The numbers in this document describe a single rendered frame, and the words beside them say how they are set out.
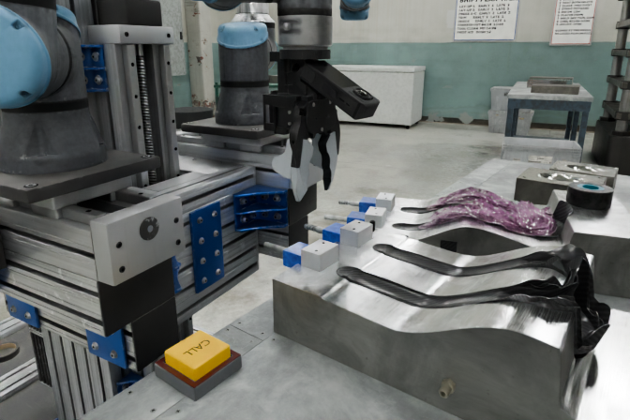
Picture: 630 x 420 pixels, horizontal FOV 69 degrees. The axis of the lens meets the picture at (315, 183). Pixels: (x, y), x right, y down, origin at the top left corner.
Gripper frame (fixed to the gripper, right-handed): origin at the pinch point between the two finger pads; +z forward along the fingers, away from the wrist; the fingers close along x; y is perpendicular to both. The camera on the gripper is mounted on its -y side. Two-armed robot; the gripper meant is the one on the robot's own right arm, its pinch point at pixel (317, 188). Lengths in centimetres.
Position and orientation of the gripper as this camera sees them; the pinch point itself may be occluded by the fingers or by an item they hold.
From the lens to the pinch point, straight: 69.0
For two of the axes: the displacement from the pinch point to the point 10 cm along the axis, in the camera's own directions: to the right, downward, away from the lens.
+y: -8.1, -1.7, 5.7
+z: 0.0, 9.6, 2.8
